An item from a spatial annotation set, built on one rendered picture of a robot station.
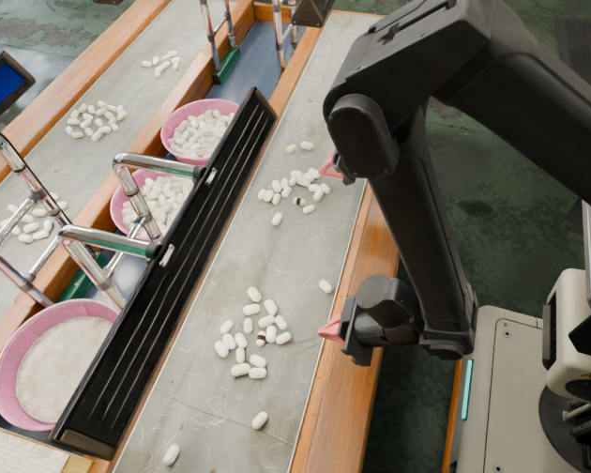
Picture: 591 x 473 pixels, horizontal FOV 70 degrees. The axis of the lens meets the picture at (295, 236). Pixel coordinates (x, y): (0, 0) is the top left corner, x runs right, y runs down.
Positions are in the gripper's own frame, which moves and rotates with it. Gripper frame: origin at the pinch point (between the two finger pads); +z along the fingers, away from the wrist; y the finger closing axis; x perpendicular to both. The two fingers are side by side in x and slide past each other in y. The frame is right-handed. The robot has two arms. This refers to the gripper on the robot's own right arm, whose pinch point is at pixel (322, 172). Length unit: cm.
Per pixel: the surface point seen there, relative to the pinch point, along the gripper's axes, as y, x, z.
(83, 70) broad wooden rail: -32, -57, 73
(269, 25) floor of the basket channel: -89, -18, 44
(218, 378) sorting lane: 53, 0, 10
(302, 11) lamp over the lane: -25.1, -27.1, -8.6
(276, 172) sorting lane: -3.8, -3.7, 15.3
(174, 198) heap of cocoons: 12.2, -19.4, 32.5
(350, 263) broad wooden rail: 20.8, 12.0, -5.3
